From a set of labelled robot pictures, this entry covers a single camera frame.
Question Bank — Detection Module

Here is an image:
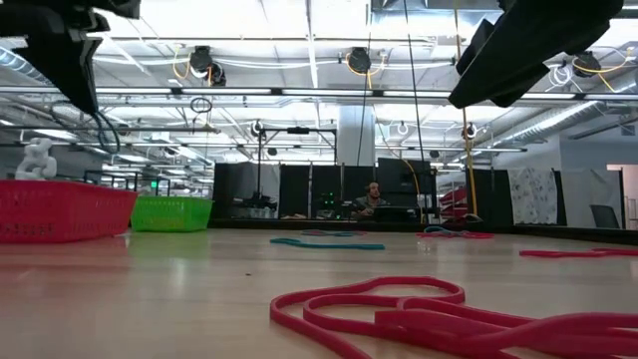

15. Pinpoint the black ceiling cable reel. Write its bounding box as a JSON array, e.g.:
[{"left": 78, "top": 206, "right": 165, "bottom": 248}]
[
  {"left": 346, "top": 47, "right": 374, "bottom": 76},
  {"left": 187, "top": 45, "right": 228, "bottom": 89},
  {"left": 571, "top": 50, "right": 602, "bottom": 79}
]

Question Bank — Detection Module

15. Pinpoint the white patterned curtain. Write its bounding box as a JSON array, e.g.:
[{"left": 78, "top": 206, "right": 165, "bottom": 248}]
[{"left": 506, "top": 167, "right": 559, "bottom": 226}]

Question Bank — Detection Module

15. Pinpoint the person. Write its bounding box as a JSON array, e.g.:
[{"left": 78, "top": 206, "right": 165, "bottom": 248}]
[{"left": 350, "top": 180, "right": 391, "bottom": 221}]

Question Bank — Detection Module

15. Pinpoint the red plastic basket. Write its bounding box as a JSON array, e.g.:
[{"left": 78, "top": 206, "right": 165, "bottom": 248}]
[{"left": 0, "top": 179, "right": 140, "bottom": 244}]

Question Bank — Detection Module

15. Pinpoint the black hanging cable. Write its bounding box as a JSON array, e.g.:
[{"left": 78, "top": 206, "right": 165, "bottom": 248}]
[{"left": 402, "top": 0, "right": 428, "bottom": 223}]

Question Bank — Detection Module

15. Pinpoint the white twisted sculpture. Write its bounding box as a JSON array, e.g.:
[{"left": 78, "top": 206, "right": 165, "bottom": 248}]
[{"left": 13, "top": 137, "right": 59, "bottom": 181}]

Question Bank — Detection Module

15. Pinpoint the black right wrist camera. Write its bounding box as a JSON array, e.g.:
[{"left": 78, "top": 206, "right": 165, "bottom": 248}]
[{"left": 455, "top": 18, "right": 497, "bottom": 77}]

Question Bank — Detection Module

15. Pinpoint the green plastic basket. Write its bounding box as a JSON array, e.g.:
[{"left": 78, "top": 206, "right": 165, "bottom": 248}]
[{"left": 130, "top": 194, "right": 214, "bottom": 233}]

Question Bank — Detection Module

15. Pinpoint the black frame stand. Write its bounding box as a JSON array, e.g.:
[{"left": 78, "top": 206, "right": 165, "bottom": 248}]
[{"left": 256, "top": 126, "right": 339, "bottom": 210}]

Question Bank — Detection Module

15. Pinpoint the grey office chair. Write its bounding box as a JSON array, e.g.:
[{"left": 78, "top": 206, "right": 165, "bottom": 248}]
[{"left": 589, "top": 202, "right": 623, "bottom": 230}]

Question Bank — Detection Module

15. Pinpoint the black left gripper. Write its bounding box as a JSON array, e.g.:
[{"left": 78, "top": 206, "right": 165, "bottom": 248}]
[{"left": 0, "top": 0, "right": 142, "bottom": 116}]

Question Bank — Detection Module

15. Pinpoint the black metal table frame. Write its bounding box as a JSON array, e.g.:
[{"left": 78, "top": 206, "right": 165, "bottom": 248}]
[{"left": 207, "top": 217, "right": 638, "bottom": 246}]

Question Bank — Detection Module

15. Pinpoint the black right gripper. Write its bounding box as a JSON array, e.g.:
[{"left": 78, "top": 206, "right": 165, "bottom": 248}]
[{"left": 447, "top": 0, "right": 625, "bottom": 110}]

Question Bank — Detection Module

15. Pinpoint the red rack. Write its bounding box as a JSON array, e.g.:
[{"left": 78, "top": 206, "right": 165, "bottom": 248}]
[{"left": 438, "top": 186, "right": 470, "bottom": 220}]

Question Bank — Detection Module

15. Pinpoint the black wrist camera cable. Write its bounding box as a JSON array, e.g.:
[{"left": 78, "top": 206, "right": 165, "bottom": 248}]
[{"left": 49, "top": 99, "right": 123, "bottom": 155}]

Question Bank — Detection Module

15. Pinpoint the white building pillar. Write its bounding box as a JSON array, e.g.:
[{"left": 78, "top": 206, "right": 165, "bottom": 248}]
[{"left": 337, "top": 104, "right": 377, "bottom": 169}]

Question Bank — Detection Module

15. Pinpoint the yellow hanging cable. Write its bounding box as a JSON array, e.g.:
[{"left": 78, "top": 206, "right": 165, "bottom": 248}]
[{"left": 452, "top": 0, "right": 480, "bottom": 218}]

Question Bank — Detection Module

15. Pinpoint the black partition wall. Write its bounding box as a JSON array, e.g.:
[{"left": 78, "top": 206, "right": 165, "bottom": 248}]
[{"left": 212, "top": 158, "right": 439, "bottom": 221}]

